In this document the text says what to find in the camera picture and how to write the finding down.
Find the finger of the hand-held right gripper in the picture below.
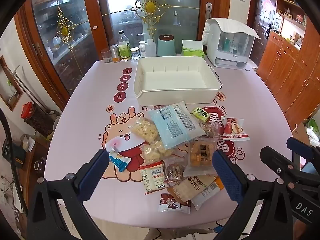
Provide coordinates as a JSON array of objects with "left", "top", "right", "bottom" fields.
[
  {"left": 286, "top": 137, "right": 320, "bottom": 160},
  {"left": 260, "top": 146, "right": 300, "bottom": 183}
]

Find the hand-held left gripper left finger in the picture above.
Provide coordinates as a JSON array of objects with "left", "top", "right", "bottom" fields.
[{"left": 26, "top": 149, "right": 110, "bottom": 240}]

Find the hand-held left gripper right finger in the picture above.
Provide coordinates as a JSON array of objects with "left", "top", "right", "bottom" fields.
[{"left": 212, "top": 150, "right": 300, "bottom": 240}]

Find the orange and white snack packet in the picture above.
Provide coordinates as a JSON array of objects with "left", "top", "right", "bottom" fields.
[{"left": 191, "top": 177, "right": 224, "bottom": 211}]

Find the brown and white snack packet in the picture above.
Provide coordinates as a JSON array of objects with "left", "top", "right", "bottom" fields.
[{"left": 158, "top": 193, "right": 192, "bottom": 214}]

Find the white plastic bin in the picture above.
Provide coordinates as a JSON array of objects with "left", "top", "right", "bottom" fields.
[{"left": 134, "top": 56, "right": 222, "bottom": 106}]

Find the cardboard box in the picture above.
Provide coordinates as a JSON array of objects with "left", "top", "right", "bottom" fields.
[{"left": 292, "top": 123, "right": 312, "bottom": 146}]

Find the white plastic bag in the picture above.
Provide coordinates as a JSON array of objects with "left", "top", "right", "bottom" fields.
[{"left": 305, "top": 118, "right": 320, "bottom": 146}]

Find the blue and white candy packet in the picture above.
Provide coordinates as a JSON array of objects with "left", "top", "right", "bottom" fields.
[{"left": 108, "top": 148, "right": 132, "bottom": 173}]

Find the yellow egg yolk pastry packet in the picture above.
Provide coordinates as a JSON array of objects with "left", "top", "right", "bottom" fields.
[{"left": 182, "top": 140, "right": 217, "bottom": 177}]

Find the tan cracker packet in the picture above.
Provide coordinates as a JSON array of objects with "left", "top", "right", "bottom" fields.
[{"left": 167, "top": 174, "right": 217, "bottom": 203}]

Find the red and white snack packet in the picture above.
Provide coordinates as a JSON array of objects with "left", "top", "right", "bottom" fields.
[{"left": 221, "top": 117, "right": 251, "bottom": 141}]

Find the clear nut packet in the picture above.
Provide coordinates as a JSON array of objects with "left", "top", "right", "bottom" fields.
[
  {"left": 200, "top": 121, "right": 223, "bottom": 138},
  {"left": 165, "top": 163, "right": 187, "bottom": 184}
]

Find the white barcode snack packet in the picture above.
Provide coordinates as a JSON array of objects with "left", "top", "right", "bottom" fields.
[{"left": 138, "top": 162, "right": 166, "bottom": 195}]

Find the clear puffed snack packet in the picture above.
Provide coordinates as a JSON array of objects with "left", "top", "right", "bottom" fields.
[
  {"left": 135, "top": 117, "right": 160, "bottom": 143},
  {"left": 140, "top": 140, "right": 176, "bottom": 164}
]

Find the small green snack packet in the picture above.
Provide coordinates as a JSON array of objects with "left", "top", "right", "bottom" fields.
[{"left": 191, "top": 107, "right": 210, "bottom": 123}]

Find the light blue snack packet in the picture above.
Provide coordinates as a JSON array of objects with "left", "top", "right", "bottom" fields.
[{"left": 148, "top": 102, "right": 204, "bottom": 151}]

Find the wooden cabinet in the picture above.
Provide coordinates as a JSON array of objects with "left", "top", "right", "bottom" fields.
[{"left": 257, "top": 0, "right": 320, "bottom": 131}]

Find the clear drinking glass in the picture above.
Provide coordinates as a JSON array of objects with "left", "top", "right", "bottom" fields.
[{"left": 101, "top": 48, "right": 112, "bottom": 64}]

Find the green tissue box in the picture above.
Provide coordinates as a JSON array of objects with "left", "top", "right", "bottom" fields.
[{"left": 182, "top": 40, "right": 205, "bottom": 59}]

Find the white countertop appliance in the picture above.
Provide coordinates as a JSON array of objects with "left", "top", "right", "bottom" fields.
[{"left": 202, "top": 18, "right": 262, "bottom": 71}]

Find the glass bottle with green label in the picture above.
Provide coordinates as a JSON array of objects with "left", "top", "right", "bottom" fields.
[{"left": 118, "top": 30, "right": 132, "bottom": 62}]

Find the dark wooden door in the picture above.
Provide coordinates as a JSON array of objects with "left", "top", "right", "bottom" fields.
[{"left": 252, "top": 0, "right": 277, "bottom": 40}]

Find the white plastic bottle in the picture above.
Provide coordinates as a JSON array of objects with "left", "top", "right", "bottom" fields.
[{"left": 146, "top": 39, "right": 157, "bottom": 57}]

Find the teal canister with brown lid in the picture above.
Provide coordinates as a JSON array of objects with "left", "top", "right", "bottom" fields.
[{"left": 157, "top": 34, "right": 177, "bottom": 57}]

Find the wood-framed glass door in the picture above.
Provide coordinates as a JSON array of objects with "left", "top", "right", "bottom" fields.
[{"left": 15, "top": 0, "right": 232, "bottom": 103}]

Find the black cable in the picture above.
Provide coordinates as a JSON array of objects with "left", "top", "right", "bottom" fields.
[{"left": 0, "top": 109, "right": 25, "bottom": 232}]

